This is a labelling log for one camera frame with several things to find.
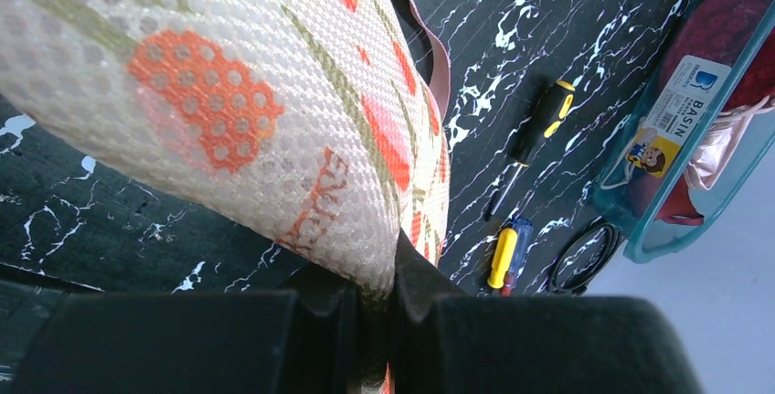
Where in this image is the floral mesh laundry bag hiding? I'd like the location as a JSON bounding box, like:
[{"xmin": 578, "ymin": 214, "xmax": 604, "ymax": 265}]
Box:
[{"xmin": 0, "ymin": 0, "xmax": 453, "ymax": 295}]

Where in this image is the black yellow screwdriver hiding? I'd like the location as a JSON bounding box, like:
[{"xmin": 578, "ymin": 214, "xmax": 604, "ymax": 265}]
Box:
[{"xmin": 484, "ymin": 80, "xmax": 576, "ymax": 221}]

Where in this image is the teal plastic basin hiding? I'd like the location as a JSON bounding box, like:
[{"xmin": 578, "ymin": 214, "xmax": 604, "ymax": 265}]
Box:
[{"xmin": 593, "ymin": 0, "xmax": 774, "ymax": 263}]

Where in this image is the yellow handled screwdriver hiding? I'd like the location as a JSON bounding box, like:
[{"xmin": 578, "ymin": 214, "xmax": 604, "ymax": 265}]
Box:
[{"xmin": 487, "ymin": 228, "xmax": 519, "ymax": 290}]

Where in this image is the black cable coil right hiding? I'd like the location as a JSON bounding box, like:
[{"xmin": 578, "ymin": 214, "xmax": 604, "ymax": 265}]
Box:
[{"xmin": 547, "ymin": 220, "xmax": 625, "ymax": 295}]

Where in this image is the pink bra in basin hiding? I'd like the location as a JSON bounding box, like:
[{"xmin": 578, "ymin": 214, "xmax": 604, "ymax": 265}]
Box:
[{"xmin": 684, "ymin": 95, "xmax": 774, "ymax": 191}]

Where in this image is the dark red cloth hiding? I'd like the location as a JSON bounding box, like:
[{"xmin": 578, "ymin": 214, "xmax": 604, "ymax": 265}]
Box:
[{"xmin": 626, "ymin": 0, "xmax": 775, "ymax": 227}]

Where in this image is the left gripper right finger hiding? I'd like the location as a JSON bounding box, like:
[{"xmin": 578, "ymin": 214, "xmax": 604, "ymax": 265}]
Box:
[{"xmin": 390, "ymin": 234, "xmax": 702, "ymax": 393}]

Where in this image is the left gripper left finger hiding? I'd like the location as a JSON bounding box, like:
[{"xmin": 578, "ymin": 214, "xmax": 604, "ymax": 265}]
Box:
[{"xmin": 12, "ymin": 264, "xmax": 360, "ymax": 393}]

